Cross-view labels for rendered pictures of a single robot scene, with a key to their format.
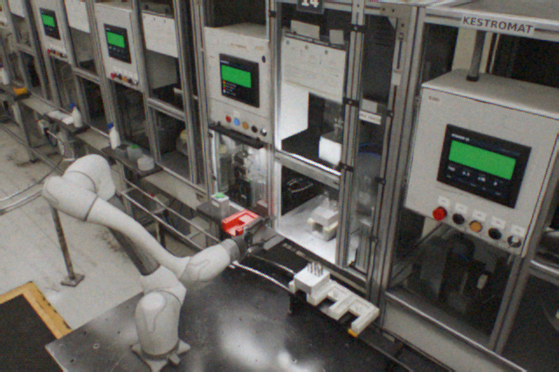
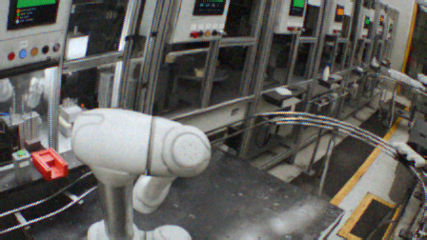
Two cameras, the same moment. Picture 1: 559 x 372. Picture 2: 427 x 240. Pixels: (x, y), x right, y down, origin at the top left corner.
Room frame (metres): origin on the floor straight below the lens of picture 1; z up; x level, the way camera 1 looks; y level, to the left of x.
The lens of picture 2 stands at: (1.54, 1.53, 1.82)
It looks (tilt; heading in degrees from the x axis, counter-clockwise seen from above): 22 degrees down; 259
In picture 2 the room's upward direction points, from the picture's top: 12 degrees clockwise
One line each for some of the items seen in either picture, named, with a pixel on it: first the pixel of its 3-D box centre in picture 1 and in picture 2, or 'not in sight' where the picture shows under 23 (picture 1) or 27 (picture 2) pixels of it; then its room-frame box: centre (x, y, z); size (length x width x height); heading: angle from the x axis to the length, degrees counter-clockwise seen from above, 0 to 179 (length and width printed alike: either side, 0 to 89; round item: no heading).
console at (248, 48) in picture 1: (255, 79); (19, 7); (2.15, 0.07, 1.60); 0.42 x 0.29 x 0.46; 45
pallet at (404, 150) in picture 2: not in sight; (408, 156); (-0.46, -0.57, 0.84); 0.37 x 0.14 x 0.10; 103
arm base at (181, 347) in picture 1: (162, 347); not in sight; (1.37, 0.45, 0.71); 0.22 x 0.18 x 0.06; 45
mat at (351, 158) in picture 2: not in sight; (375, 131); (-1.85, -3.12, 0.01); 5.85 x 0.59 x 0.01; 45
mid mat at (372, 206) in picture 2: not in sight; (375, 220); (-0.65, -0.84, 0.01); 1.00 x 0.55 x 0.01; 45
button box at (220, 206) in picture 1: (221, 205); (21, 165); (2.05, 0.25, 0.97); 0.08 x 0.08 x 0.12; 45
